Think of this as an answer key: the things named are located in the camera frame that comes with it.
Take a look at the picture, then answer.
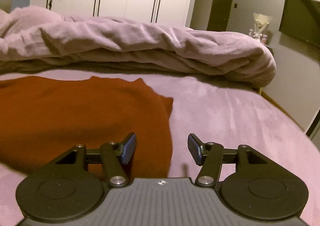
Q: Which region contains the wall mounted black television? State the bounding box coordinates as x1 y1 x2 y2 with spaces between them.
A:
279 0 320 48

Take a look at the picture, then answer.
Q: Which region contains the dark door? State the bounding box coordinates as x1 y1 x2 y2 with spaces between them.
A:
207 0 233 31

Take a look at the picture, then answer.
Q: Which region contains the rust orange shirt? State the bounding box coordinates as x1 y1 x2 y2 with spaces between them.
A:
1 76 173 178

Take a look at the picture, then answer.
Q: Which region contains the lilac bed sheet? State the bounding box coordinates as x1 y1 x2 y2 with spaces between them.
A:
0 68 320 226

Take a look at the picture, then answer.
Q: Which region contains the white flower bouquet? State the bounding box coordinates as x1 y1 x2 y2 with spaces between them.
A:
248 12 273 44

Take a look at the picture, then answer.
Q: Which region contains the lilac rumpled duvet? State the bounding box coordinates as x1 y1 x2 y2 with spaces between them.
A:
1 6 277 88

